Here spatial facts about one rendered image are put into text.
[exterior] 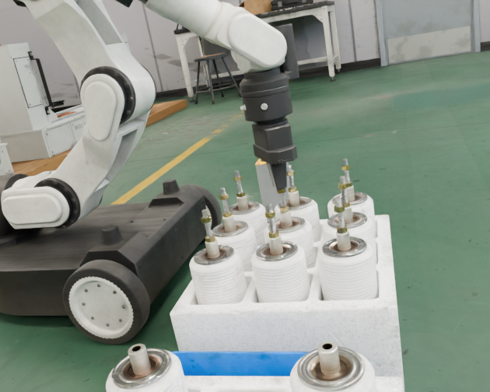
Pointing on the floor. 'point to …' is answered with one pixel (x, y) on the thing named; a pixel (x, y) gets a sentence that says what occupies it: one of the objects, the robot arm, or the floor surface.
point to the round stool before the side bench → (211, 76)
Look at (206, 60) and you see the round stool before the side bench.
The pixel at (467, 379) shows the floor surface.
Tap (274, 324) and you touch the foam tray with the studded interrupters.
